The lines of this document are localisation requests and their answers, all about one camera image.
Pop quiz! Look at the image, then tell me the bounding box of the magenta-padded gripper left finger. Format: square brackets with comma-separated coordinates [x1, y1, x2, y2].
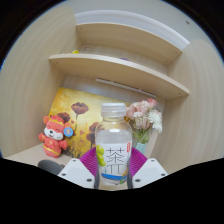
[57, 147, 101, 190]

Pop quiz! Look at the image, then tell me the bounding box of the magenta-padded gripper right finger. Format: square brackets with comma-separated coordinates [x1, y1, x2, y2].
[127, 147, 169, 190]

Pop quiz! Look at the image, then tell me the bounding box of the clear plastic drink bottle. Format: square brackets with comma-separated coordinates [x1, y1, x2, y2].
[94, 102, 134, 188]

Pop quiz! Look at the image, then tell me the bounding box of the tall teal vase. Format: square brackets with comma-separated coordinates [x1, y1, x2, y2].
[134, 141, 148, 155]

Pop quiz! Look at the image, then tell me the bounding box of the red and white plush toy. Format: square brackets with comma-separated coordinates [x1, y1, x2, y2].
[37, 114, 75, 159]

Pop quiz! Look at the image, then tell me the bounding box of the pink and white flower bouquet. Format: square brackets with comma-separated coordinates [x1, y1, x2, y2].
[125, 98, 164, 145]

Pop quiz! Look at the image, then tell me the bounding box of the yellow poppy flower painting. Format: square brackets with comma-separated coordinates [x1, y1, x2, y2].
[48, 87, 134, 159]

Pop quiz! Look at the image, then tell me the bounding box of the white light bar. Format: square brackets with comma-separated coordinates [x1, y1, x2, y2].
[94, 78, 158, 99]

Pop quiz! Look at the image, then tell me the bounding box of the light wooden shelf unit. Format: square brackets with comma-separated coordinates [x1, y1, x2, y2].
[48, 13, 191, 101]

